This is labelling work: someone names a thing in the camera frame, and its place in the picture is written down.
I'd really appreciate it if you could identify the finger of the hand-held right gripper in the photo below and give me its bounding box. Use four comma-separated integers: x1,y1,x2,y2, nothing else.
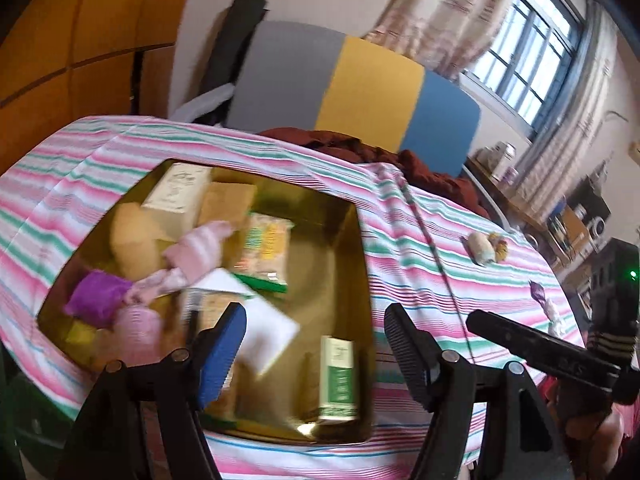
466,309,623,391

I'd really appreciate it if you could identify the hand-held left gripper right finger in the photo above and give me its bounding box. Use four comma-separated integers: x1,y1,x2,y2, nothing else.
382,302,576,480

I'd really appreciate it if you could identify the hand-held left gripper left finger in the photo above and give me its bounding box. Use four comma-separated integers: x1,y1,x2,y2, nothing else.
52,302,248,480

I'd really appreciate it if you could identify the mauve pink sock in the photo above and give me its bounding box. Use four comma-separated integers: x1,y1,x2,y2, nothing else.
112,305,163,361

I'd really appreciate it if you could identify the gold metal tin box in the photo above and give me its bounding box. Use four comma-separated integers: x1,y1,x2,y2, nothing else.
36,160,376,446

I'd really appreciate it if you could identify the person's right forearm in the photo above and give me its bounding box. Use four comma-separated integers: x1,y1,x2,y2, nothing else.
562,395,626,480

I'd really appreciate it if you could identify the purple white sock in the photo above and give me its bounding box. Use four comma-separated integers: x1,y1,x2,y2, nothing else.
529,280,563,336

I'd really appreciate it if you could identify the black pen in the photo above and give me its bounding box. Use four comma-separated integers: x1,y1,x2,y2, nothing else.
185,292,201,351

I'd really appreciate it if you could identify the white paper packet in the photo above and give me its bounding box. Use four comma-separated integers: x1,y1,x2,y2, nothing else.
187,267,301,378

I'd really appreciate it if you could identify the green white carton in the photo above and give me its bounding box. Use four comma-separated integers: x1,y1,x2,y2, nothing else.
317,335,361,423

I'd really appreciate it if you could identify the pink patterned sock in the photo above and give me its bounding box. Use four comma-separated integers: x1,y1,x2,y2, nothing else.
125,267,183,306

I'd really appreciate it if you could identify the pink white striped sock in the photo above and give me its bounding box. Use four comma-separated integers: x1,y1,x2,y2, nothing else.
162,220,236,286

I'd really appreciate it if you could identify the cluttered wooden desk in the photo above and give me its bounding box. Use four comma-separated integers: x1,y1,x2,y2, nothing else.
465,147,616,281

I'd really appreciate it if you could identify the pink green striped bed sheet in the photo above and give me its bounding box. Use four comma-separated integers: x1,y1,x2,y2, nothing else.
0,115,588,478

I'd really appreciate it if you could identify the yellow green snack packet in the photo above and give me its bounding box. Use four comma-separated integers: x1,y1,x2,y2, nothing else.
227,212,293,295

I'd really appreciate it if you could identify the pale yellow box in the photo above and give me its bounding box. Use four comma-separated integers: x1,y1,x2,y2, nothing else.
110,202,173,281

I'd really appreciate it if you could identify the brown cardboard box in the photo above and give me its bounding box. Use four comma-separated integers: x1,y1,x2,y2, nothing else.
197,180,258,228

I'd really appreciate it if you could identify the white jar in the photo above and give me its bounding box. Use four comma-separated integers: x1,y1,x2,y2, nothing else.
492,142,516,181

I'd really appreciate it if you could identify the cream box with drawing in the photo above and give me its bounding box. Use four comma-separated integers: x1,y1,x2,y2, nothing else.
140,161,213,231

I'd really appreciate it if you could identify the grey patterned curtain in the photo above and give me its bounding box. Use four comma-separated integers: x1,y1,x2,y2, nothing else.
510,0,640,201

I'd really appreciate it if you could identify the dark red cloth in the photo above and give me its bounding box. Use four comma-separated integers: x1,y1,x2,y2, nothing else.
257,129,491,218

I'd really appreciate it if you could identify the blue framed window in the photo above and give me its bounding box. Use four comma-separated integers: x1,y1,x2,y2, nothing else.
460,0,588,136

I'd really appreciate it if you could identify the grey yellow blue chair back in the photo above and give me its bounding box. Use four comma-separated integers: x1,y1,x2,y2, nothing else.
227,20,482,178

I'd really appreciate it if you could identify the black rolled mat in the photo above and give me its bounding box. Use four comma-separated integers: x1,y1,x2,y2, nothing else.
197,0,268,98

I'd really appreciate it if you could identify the floral beige curtain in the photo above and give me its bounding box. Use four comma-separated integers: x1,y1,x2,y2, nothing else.
365,0,533,81

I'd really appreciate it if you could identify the wooden wardrobe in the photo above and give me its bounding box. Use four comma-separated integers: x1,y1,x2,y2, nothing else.
0,0,201,176

